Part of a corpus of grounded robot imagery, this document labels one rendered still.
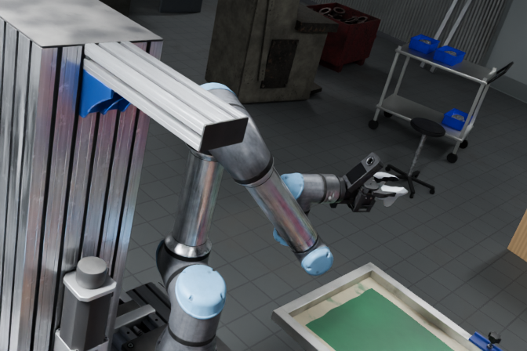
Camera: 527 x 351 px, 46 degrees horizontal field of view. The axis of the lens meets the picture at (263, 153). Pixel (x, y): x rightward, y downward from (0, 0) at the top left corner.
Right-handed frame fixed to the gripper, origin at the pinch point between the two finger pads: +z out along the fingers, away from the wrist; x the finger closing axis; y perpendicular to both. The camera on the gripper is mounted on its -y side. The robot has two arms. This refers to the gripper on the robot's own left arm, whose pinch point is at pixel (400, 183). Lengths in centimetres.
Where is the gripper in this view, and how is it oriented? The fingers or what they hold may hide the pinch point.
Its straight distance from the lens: 173.2
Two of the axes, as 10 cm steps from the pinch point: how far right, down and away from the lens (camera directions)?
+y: -2.8, 7.9, 5.4
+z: 9.0, 0.3, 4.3
